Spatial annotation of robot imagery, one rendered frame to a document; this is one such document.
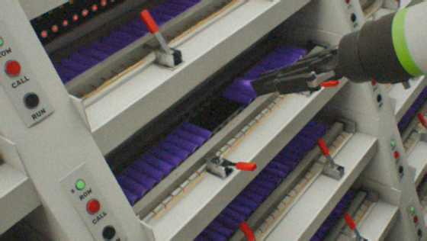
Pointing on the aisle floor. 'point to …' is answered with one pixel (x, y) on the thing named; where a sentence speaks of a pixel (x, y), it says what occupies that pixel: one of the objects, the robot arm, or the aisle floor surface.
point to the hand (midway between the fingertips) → (272, 81)
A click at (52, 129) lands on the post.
